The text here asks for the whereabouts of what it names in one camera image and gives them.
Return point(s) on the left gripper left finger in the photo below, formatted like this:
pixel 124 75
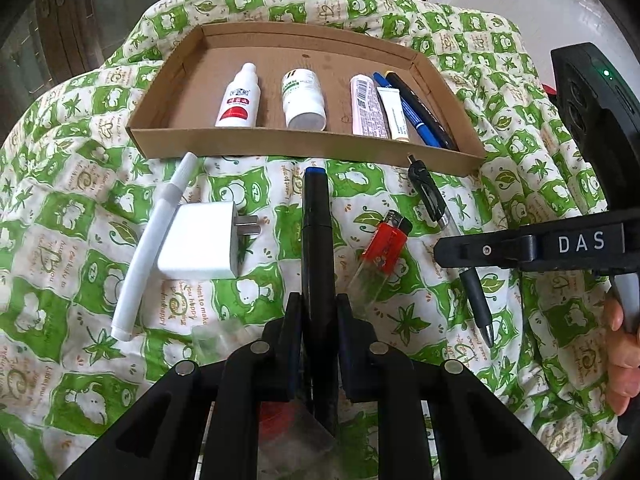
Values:
pixel 202 421

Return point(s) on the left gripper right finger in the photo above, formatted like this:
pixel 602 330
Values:
pixel 435 421

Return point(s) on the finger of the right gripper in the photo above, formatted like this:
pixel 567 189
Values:
pixel 605 243

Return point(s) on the white marker pen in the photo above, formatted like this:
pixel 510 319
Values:
pixel 133 286

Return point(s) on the clear case red insert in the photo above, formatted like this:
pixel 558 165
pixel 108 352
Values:
pixel 291 443

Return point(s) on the black marker yellow cap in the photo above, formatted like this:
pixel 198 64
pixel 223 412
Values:
pixel 424 113

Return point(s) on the blue marker pen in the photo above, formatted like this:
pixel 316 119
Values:
pixel 412 118

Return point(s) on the red clear lighter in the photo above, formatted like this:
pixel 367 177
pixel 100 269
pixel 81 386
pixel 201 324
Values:
pixel 378 261

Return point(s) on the white charger plug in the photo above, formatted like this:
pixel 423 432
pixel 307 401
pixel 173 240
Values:
pixel 203 242

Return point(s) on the pink white ointment tube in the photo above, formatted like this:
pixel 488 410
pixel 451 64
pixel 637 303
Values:
pixel 368 118

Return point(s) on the black marker blue cap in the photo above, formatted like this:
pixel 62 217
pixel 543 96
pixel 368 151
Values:
pixel 318 288

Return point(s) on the white pill bottle green label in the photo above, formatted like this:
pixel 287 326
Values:
pixel 303 101

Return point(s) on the white dropper bottle red label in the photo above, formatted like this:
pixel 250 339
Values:
pixel 240 103

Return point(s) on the black gel pen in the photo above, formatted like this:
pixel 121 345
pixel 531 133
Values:
pixel 438 211

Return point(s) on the small white cream tube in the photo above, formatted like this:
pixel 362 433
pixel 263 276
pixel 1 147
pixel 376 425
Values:
pixel 392 104

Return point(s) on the person right hand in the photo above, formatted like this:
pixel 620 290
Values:
pixel 622 350

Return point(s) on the green white patterned quilt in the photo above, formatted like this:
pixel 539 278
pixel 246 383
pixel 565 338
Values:
pixel 76 195

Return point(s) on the shallow cardboard tray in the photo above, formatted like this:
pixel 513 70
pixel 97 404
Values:
pixel 178 112

